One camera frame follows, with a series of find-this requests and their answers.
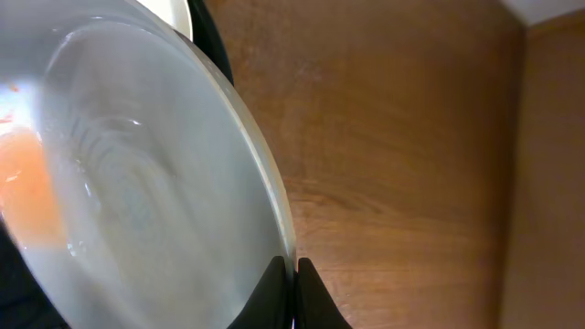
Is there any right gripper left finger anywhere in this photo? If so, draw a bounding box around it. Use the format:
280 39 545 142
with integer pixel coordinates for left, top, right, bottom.
228 256 293 329

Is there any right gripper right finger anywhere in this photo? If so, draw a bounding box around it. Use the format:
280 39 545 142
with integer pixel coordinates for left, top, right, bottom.
294 258 352 329

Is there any grey-white plate with ketchup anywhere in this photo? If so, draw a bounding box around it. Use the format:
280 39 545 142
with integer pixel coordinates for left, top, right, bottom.
1 0 295 328

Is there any cream plate with ketchup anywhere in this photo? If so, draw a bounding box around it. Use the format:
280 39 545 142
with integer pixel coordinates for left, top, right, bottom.
138 0 193 40

